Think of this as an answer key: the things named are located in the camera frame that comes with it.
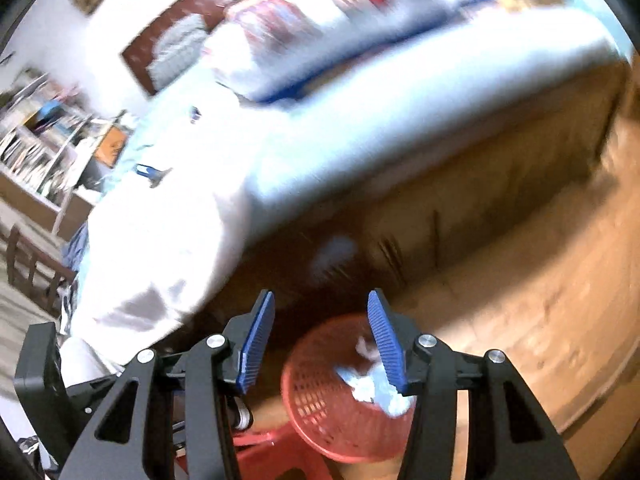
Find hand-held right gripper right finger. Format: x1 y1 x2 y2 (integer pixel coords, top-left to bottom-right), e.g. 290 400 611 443
366 289 583 480

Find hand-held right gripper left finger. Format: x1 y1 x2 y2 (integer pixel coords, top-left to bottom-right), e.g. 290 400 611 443
59 289 277 480

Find white cloth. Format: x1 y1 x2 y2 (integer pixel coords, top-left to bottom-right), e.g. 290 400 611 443
335 337 413 418

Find red plastic mesh basket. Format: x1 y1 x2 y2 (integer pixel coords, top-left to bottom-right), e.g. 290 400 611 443
280 312 451 463

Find red plastic stool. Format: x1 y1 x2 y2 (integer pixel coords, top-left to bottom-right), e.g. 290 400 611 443
172 427 346 480

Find dark wooden chair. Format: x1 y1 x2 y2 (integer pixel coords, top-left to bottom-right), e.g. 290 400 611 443
0 225 76 316

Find blue cloth cover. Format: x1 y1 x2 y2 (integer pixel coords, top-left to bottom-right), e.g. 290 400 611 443
62 225 93 281

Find white animal print blanket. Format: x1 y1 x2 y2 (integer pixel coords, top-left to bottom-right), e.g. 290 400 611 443
60 180 261 376

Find blue bed sheet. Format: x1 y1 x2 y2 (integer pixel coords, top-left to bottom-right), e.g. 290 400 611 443
75 15 616 271

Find white bookshelf with books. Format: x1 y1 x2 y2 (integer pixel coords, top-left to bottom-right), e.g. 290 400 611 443
0 67 131 241

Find orange cabinet door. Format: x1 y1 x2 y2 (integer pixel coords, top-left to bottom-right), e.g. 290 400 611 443
95 127 128 168

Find grey checked pillow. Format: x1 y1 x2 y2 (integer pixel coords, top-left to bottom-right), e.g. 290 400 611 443
150 12 211 93

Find blue star print blanket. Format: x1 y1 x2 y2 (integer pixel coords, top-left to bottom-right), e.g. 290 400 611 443
200 0 576 106

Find dark wooden headboard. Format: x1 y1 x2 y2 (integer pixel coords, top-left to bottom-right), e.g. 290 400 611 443
120 0 281 96

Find wooden bed frame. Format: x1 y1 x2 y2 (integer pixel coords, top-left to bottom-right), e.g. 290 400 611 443
190 55 626 321

